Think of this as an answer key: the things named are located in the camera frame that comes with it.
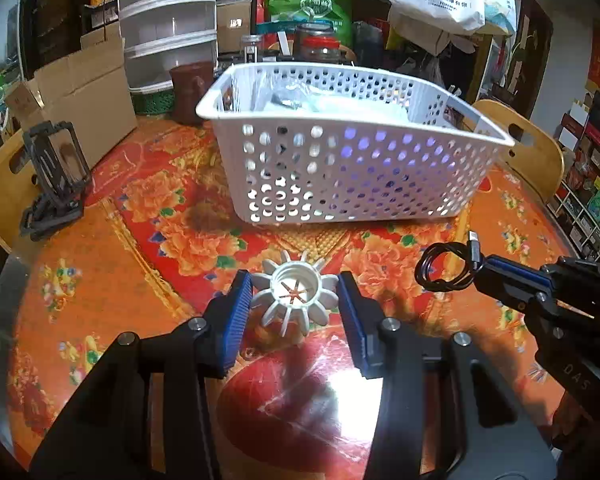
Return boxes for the black usb cable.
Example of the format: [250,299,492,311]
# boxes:
[413,231,484,294]

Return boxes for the white flower-shaped plastic cap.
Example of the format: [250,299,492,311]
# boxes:
[250,250,339,337]

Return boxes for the blue masks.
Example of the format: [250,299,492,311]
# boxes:
[247,76,408,120]

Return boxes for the purple tissue pack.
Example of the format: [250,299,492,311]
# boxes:
[306,128,467,221]

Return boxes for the white shelf with goods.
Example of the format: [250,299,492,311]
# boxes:
[548,90,600,262]

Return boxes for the red floral tablecloth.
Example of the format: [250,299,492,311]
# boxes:
[6,119,567,479]

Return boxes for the right wooden chair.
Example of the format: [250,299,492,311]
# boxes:
[474,99,565,203]

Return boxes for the wooden chair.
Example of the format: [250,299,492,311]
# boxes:
[0,130,41,254]
[474,99,565,203]

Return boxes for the white perforated plastic basket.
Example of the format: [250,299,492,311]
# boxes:
[196,62,514,226]

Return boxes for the black phone stand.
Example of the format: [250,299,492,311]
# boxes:
[19,120,92,242]

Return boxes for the dark red cup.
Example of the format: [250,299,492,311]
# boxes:
[170,61,213,126]

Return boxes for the left wooden chair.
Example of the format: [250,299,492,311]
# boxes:
[0,130,41,254]

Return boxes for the cardboard box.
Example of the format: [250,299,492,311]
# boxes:
[5,37,137,167]

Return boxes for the red-lidded glass jar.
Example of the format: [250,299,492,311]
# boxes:
[292,22,340,63]

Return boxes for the stacked white plastic drawers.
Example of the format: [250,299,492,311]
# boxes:
[119,0,218,93]

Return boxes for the green shopping bag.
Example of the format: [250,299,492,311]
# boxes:
[264,0,353,48]

